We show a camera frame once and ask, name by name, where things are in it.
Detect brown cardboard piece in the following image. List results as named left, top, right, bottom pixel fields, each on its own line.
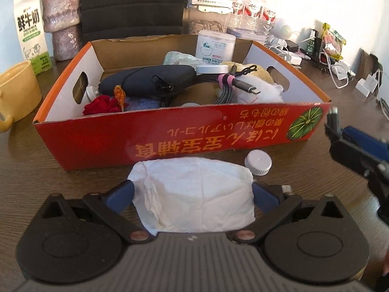
left=357, top=49, right=384, bottom=80

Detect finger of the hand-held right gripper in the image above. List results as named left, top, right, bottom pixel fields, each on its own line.
left=329, top=126, right=389, bottom=177
left=324, top=106, right=343, bottom=142

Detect white ribbed bottle cap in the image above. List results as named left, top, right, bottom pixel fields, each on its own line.
left=245, top=150, right=272, bottom=176

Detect white and tan plush toy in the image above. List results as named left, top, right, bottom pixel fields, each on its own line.
left=213, top=62, right=284, bottom=104

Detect dark navy zip pouch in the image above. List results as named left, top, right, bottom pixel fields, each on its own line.
left=99, top=65, right=197, bottom=95

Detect yellow green snack packets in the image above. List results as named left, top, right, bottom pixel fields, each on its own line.
left=321, top=23, right=347, bottom=60

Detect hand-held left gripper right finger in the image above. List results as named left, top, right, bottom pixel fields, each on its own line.
left=226, top=181, right=345, bottom=245

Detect black paper bag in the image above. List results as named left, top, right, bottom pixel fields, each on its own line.
left=78, top=0, right=187, bottom=42

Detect white wall charger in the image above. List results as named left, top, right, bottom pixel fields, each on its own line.
left=355, top=74, right=381, bottom=98

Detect white and green milk carton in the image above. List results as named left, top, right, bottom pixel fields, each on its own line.
left=13, top=0, right=53, bottom=76

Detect white round flat case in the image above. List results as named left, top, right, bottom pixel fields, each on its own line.
left=196, top=64, right=226, bottom=75

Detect pale green crumpled bag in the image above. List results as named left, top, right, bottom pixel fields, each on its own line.
left=162, top=51, right=199, bottom=66

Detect yellow mug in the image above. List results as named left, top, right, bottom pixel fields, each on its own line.
left=0, top=61, right=42, bottom=133

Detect pack of water bottles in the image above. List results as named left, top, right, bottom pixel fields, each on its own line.
left=228, top=0, right=277, bottom=36

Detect white paper tissue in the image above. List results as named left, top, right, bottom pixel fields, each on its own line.
left=127, top=157, right=256, bottom=237

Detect lavender knit pouch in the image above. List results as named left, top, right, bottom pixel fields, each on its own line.
left=124, top=97, right=160, bottom=112

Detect purple textured vase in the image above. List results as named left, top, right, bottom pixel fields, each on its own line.
left=40, top=0, right=82, bottom=62

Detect white round speaker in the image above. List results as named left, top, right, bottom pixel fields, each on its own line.
left=270, top=17, right=294, bottom=42

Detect red cardboard box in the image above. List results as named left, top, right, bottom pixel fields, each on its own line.
left=33, top=34, right=332, bottom=171

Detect red fabric rose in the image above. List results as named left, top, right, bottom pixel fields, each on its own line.
left=83, top=95, right=121, bottom=116

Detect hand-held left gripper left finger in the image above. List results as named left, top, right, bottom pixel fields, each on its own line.
left=41, top=179, right=152, bottom=245

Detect black braided cable pink strap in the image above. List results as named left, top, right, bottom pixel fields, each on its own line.
left=159, top=64, right=262, bottom=108

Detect clear jar of seeds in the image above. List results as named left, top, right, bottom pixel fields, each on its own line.
left=184, top=8, right=230, bottom=35

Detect flat white boxes stack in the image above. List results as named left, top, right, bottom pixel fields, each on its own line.
left=187, top=0, right=233, bottom=14

